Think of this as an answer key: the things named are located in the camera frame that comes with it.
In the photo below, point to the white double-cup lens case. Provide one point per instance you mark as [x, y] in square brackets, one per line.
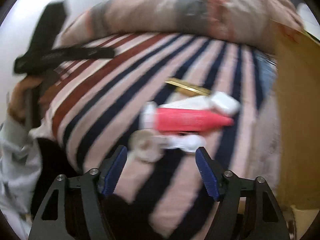
[187, 143]

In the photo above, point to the brown cardboard box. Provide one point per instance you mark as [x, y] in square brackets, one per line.
[297, 91]

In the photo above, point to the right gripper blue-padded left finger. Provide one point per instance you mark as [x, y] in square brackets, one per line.
[71, 208]

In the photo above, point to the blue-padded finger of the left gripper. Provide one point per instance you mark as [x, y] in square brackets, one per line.
[79, 53]

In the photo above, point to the rolled pink grey duvet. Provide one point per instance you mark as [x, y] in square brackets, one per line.
[250, 22]

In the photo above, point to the gold flat packet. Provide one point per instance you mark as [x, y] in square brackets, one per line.
[186, 88]

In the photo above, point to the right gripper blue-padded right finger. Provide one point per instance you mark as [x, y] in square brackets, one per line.
[247, 208]

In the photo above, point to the white round tape dispenser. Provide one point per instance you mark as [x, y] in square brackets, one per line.
[148, 145]

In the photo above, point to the grey patterned left sleeve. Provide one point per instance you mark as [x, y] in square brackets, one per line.
[21, 166]

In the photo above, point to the pink red bottle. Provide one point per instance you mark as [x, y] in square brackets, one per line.
[181, 120]

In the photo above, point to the person's left hand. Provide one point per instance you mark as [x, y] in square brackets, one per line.
[16, 106]

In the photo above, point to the pale pink tube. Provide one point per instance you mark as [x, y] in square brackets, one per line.
[200, 102]

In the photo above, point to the white earbuds case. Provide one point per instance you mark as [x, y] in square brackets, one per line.
[224, 104]

